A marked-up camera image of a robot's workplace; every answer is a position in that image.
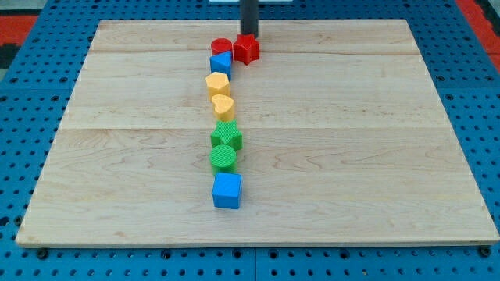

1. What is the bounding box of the blue triangle block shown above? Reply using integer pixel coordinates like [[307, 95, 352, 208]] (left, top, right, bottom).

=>
[[209, 51, 232, 80]]

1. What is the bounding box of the green star block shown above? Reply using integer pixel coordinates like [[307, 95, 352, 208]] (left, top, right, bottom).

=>
[[210, 119, 243, 151]]

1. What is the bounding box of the green cylinder block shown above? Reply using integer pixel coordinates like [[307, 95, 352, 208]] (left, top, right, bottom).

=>
[[209, 144, 238, 175]]

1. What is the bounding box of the yellow heart block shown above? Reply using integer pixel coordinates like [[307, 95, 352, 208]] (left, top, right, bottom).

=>
[[211, 94, 235, 122]]

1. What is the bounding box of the blue cube block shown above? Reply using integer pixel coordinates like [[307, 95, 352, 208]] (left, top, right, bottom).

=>
[[212, 173, 242, 209]]

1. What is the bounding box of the yellow pentagon block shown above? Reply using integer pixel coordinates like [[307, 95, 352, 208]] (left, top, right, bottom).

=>
[[205, 72, 230, 101]]

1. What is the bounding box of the red star block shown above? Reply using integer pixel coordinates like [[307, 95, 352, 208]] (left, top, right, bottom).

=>
[[233, 34, 259, 65]]

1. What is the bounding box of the light wooden board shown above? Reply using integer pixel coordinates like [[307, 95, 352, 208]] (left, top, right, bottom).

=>
[[16, 20, 499, 248]]

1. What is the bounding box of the red cylinder block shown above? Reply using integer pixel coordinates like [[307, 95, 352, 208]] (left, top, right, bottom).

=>
[[210, 37, 233, 55]]

